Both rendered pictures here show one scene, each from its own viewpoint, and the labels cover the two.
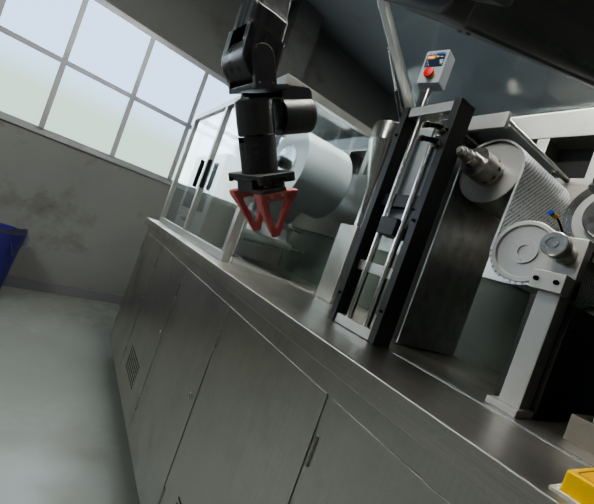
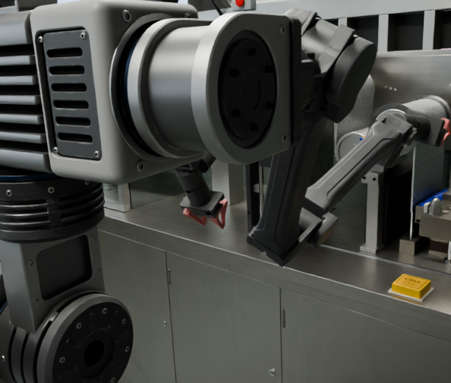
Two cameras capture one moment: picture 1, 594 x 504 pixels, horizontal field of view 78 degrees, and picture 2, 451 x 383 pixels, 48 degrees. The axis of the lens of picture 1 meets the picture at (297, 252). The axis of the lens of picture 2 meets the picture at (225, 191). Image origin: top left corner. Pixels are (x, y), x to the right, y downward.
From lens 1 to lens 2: 0.86 m
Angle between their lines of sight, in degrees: 21
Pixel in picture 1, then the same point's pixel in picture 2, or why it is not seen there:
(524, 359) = (371, 221)
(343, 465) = (304, 318)
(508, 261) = not seen: hidden behind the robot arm
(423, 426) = (336, 288)
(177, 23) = not seen: outside the picture
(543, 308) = (373, 191)
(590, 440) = (409, 248)
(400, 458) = (331, 303)
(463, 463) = (357, 296)
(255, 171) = (203, 204)
